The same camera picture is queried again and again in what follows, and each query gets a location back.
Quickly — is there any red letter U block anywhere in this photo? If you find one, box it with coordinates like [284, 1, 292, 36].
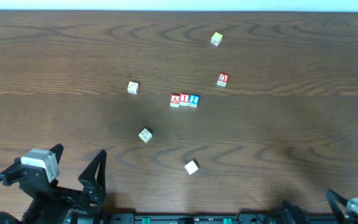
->
[217, 73, 229, 87]

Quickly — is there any plain wooden block lower centre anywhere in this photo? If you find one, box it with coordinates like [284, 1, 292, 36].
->
[185, 160, 199, 175]

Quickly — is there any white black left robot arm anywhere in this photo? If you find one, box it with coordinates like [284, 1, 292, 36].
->
[0, 144, 109, 224]

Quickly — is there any wooden block with black side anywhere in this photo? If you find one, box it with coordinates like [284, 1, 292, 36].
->
[139, 127, 153, 143]

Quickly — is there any yellow top wooden block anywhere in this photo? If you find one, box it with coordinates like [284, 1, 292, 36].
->
[211, 32, 223, 46]

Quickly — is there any red letter A block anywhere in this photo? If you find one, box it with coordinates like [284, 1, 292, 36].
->
[170, 95, 180, 108]

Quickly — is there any plain wooden block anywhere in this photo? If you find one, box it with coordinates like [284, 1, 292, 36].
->
[185, 160, 199, 175]
[127, 82, 139, 95]

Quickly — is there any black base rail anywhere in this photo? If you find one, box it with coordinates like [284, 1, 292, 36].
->
[104, 212, 344, 224]

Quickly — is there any blue number 2 block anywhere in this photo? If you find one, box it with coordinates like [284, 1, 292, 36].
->
[188, 95, 200, 108]

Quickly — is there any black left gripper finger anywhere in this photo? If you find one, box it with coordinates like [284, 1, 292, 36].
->
[78, 149, 107, 205]
[50, 144, 64, 164]

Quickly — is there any red letter I block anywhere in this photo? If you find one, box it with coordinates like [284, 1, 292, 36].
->
[179, 93, 190, 106]

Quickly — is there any plain wooden block upper left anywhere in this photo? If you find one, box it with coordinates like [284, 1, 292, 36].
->
[127, 82, 139, 95]

